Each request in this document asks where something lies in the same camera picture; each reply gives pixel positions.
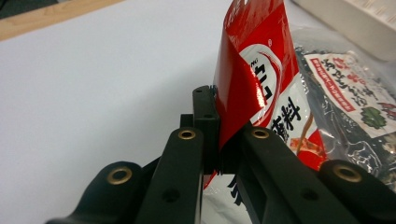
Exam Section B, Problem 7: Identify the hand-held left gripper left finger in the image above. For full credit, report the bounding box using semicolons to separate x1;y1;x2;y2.
180;85;220;175

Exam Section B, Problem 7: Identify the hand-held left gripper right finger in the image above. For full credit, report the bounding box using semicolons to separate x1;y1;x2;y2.
219;122;253;175

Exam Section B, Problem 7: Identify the red seasoning packet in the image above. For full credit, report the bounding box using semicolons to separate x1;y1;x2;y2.
202;0;328;224

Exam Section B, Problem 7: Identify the cream plastic lunch box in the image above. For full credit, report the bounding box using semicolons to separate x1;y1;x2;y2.
292;0;396;62

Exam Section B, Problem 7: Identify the clear seaweed packet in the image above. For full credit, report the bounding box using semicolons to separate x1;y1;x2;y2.
292;26;396;190

